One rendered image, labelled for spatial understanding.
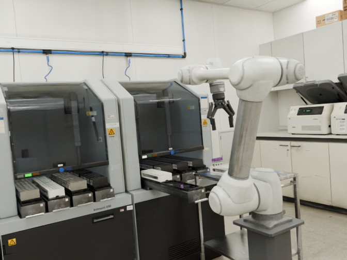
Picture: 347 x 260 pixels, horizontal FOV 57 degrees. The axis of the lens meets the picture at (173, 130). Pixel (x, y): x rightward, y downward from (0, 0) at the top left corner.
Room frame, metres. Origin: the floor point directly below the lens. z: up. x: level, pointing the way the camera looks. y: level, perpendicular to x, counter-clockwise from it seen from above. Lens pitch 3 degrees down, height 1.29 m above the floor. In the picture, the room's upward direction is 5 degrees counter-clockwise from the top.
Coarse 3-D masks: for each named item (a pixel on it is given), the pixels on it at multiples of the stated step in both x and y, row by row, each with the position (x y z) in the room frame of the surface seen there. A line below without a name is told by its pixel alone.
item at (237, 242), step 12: (252, 168) 2.45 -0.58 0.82; (216, 180) 2.20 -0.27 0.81; (240, 216) 2.64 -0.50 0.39; (300, 216) 2.15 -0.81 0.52; (240, 228) 2.65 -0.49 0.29; (300, 228) 2.14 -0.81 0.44; (216, 240) 2.44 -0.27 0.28; (228, 240) 2.43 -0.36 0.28; (240, 240) 2.41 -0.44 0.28; (300, 240) 2.14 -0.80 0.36; (228, 252) 2.22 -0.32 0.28; (240, 252) 2.21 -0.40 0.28; (300, 252) 2.14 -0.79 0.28
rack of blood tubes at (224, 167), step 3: (219, 165) 2.35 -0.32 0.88; (222, 165) 2.34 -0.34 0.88; (225, 165) 2.33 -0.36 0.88; (228, 165) 2.32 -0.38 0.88; (210, 168) 2.35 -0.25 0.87; (216, 168) 2.29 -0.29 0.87; (219, 168) 2.27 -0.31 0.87; (222, 168) 2.25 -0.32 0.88; (225, 168) 2.22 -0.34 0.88; (210, 171) 2.35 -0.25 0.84; (213, 171) 2.32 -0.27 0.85; (216, 171) 2.32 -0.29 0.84; (219, 171) 2.30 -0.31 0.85; (222, 171) 2.30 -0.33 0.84; (225, 171) 2.30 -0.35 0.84; (213, 174) 2.32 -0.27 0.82; (216, 174) 2.30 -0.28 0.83; (219, 174) 2.27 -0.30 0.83
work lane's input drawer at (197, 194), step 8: (144, 184) 2.41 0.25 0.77; (152, 184) 2.30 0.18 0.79; (160, 184) 2.21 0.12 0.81; (168, 184) 2.20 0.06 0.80; (176, 184) 2.18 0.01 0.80; (184, 184) 2.16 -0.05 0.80; (192, 184) 2.09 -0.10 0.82; (168, 192) 2.12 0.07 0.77; (176, 192) 2.04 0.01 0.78; (184, 192) 1.96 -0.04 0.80; (192, 192) 1.95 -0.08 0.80; (200, 192) 1.98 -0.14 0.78; (192, 200) 1.94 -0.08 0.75; (200, 200) 1.93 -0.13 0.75
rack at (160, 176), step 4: (144, 172) 2.43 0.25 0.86; (148, 172) 2.38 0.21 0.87; (152, 172) 2.36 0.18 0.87; (156, 172) 2.35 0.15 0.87; (160, 172) 2.34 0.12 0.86; (164, 172) 2.33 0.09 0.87; (168, 172) 2.32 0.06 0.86; (144, 176) 2.44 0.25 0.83; (148, 176) 2.42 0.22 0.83; (152, 176) 2.40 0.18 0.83; (156, 176) 2.46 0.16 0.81; (160, 176) 2.24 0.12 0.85; (164, 176) 2.25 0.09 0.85; (168, 176) 2.27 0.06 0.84; (156, 180) 2.28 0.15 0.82; (160, 180) 2.24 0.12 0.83; (164, 180) 2.25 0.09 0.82
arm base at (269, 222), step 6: (282, 210) 1.67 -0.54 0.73; (252, 216) 1.63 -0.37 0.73; (258, 216) 1.58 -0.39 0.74; (264, 216) 1.56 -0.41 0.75; (270, 216) 1.55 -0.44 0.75; (276, 216) 1.56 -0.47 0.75; (282, 216) 1.59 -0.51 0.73; (252, 222) 1.61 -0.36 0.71; (258, 222) 1.57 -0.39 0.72; (264, 222) 1.55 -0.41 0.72; (270, 222) 1.54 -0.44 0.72; (276, 222) 1.55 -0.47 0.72; (282, 222) 1.57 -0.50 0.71; (270, 228) 1.51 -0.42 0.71
